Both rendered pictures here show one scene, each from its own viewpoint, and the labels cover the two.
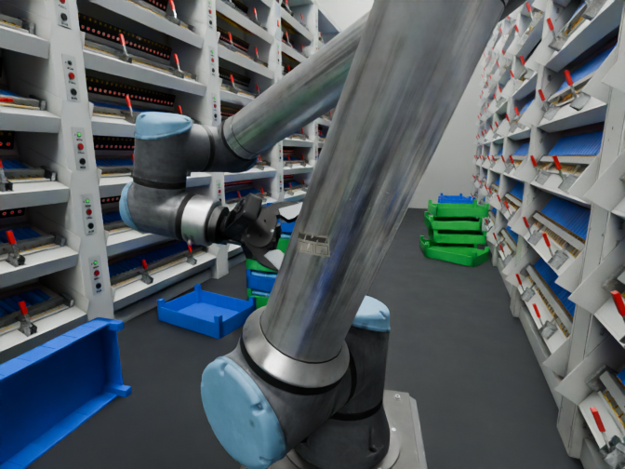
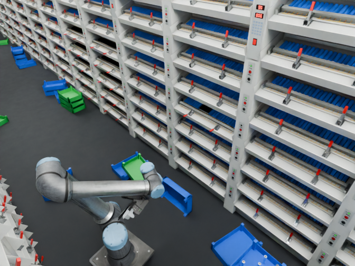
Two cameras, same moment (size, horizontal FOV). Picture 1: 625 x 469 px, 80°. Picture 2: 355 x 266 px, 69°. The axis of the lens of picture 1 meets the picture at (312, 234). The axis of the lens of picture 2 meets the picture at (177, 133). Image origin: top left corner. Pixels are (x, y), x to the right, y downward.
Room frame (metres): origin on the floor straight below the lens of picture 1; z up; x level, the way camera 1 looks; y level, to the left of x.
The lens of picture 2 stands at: (1.40, -0.68, 1.77)
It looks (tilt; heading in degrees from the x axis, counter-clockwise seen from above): 36 degrees down; 118
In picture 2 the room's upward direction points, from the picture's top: 1 degrees counter-clockwise
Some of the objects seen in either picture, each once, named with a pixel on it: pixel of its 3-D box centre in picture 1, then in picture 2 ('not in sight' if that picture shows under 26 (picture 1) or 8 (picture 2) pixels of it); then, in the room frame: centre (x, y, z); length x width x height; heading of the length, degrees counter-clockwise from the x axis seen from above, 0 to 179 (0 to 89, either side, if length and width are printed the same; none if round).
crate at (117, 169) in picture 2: not in sight; (130, 165); (0.12, 0.72, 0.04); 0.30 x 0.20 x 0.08; 70
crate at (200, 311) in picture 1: (207, 308); (236, 246); (1.28, 0.39, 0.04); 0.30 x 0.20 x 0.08; 61
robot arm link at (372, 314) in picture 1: (342, 344); (116, 239); (0.61, -0.05, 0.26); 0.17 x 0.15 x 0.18; 141
